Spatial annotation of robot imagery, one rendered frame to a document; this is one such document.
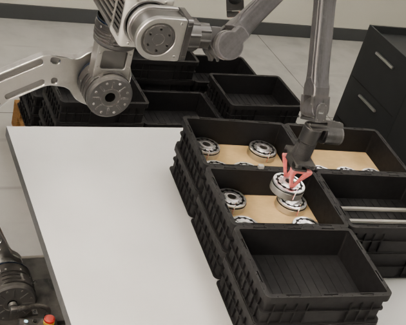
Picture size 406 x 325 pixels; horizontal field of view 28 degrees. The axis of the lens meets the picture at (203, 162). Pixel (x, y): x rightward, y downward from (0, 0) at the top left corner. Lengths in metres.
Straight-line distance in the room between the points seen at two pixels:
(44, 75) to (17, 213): 1.37
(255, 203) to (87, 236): 0.56
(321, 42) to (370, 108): 1.91
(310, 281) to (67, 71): 0.96
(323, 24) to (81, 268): 1.00
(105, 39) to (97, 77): 0.13
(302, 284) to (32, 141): 1.12
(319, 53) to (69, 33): 3.25
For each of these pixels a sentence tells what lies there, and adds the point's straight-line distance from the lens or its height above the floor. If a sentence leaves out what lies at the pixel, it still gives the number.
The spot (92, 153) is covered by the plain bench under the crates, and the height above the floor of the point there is 0.70.
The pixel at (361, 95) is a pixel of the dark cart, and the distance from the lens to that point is 4.29.
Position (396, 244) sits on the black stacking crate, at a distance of 2.71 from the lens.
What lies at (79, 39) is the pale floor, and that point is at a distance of 5.35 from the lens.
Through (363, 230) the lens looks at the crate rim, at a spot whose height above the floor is 0.92.
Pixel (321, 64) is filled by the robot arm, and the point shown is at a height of 1.41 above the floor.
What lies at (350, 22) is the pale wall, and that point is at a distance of 6.48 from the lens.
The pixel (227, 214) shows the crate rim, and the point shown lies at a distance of 2.42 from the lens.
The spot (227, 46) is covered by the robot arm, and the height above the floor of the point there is 1.45.
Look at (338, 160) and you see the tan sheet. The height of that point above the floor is 0.83.
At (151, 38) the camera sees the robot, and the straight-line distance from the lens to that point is 2.07.
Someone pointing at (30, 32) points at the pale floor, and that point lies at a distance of 5.31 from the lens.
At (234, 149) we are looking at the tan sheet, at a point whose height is 0.83.
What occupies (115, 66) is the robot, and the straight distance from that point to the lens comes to 2.42.
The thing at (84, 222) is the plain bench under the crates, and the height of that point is 0.70.
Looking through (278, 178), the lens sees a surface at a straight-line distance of 2.45.
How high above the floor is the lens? 2.31
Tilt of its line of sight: 32 degrees down
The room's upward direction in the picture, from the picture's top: 17 degrees clockwise
